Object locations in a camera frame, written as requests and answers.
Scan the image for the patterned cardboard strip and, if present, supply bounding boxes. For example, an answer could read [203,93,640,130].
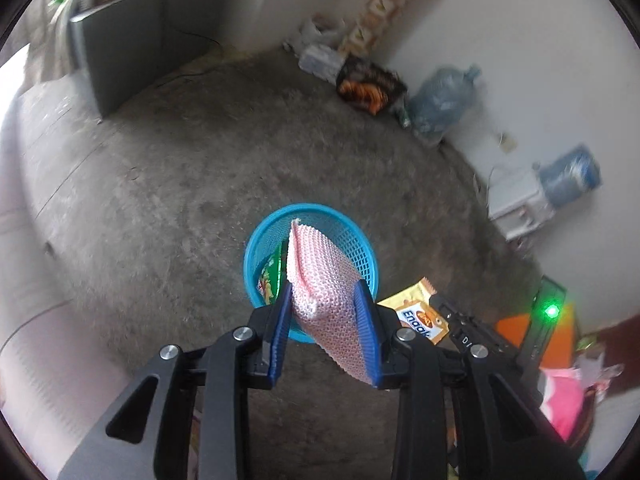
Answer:
[337,0,441,57]

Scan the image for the white water dispenser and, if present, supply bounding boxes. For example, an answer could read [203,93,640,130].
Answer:
[487,167,557,242]

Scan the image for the green snack bag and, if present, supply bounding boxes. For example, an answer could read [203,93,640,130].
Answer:
[255,252,288,307]

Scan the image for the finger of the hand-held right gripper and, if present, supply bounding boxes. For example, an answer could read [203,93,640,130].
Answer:
[429,294,521,361]

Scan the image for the blue water jug with label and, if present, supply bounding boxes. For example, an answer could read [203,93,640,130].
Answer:
[532,144,603,207]

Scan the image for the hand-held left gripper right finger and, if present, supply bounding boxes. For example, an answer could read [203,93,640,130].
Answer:
[352,280,586,480]

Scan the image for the large blue water jug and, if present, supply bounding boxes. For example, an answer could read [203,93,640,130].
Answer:
[407,64,483,147]

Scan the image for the grey cabinet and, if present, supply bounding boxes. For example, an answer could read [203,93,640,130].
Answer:
[67,0,223,120]

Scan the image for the pink plastic bag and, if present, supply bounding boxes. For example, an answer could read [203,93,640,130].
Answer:
[542,367,590,442]

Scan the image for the yellow snack packet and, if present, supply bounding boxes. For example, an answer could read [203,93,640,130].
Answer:
[377,277,448,346]

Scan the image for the orange paper bag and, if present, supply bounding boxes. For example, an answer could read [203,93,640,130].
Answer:
[497,314,532,358]

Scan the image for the orange black snack bag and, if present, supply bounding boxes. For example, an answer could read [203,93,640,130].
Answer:
[336,55,408,116]

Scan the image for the crumpled clear plastic bag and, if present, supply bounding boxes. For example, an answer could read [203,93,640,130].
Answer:
[298,15,349,81]

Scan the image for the pink knitted sponge cloth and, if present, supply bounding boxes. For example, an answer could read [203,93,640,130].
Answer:
[285,217,381,386]

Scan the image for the blue mesh basket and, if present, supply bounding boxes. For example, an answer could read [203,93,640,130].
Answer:
[243,203,380,346]

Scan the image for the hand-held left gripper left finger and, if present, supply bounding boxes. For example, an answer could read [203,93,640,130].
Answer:
[57,282,296,480]

